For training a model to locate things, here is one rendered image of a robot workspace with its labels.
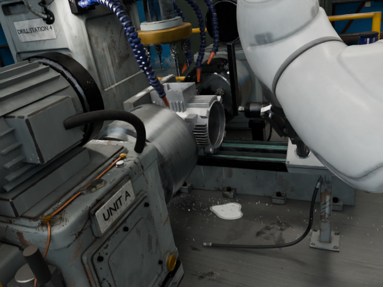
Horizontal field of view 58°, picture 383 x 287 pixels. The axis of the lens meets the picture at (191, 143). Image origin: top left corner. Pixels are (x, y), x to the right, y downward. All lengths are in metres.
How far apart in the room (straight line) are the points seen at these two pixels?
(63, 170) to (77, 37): 0.55
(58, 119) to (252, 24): 0.30
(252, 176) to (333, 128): 0.75
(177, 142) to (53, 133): 0.39
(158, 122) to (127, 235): 0.33
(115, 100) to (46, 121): 0.68
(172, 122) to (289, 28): 0.51
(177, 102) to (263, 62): 0.68
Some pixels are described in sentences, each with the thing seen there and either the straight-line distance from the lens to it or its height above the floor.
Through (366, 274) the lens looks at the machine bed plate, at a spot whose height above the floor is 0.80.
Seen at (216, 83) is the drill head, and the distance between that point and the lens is 1.31.
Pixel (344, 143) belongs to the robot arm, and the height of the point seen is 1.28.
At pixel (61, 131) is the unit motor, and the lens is 0.54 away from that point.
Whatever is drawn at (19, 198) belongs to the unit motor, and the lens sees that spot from 0.55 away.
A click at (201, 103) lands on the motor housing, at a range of 1.08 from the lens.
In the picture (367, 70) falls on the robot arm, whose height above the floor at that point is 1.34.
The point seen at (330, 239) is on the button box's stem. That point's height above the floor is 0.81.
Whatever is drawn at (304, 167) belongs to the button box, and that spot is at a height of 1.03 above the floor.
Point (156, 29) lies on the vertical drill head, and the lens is 1.06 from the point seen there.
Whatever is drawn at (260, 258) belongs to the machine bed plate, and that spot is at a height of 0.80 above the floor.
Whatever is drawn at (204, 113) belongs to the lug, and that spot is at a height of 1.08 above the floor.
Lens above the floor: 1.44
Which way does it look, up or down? 25 degrees down
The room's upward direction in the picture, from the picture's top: 9 degrees counter-clockwise
